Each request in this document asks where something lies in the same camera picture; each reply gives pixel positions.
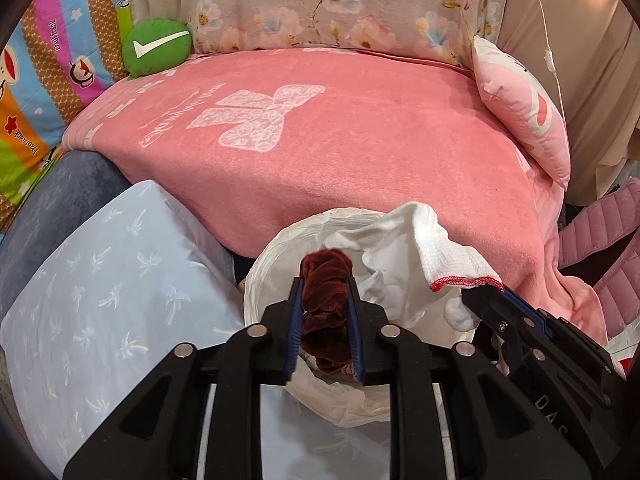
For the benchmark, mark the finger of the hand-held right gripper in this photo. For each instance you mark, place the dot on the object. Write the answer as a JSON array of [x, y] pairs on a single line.
[[575, 345], [540, 385]]

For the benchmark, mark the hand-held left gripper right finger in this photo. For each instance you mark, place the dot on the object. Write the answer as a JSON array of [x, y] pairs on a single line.
[[356, 330]]

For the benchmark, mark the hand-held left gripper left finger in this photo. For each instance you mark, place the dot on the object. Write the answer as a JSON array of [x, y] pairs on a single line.
[[296, 320]]

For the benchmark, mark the dark red velvet scrunchie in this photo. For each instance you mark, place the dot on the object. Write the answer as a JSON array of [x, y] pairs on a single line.
[[325, 300]]

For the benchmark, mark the bin with white plastic liner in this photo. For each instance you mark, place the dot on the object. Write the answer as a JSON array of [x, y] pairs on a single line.
[[272, 280]]

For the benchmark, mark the white and pink cloth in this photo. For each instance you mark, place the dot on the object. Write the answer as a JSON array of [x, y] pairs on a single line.
[[425, 245]]

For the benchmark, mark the pink quilted jacket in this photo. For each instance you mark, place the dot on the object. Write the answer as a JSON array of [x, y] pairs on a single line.
[[610, 220]]

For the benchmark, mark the pink blanket with bow print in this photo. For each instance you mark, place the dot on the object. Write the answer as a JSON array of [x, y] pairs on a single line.
[[375, 160]]

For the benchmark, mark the pink white pillow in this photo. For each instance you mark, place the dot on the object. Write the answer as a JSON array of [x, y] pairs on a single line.
[[520, 105]]

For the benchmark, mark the beige curtain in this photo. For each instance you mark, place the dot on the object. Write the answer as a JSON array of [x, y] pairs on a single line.
[[600, 85]]

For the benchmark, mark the blue-grey upholstered seat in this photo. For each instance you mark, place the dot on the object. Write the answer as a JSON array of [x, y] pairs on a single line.
[[60, 195]]

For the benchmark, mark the green round cushion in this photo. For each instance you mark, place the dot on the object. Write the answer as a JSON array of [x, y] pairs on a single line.
[[155, 50]]

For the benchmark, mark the floral grey pillow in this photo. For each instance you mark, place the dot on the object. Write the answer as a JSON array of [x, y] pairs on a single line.
[[300, 10]]

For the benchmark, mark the striped monkey print quilt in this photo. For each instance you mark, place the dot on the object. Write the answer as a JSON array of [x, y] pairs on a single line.
[[50, 85]]

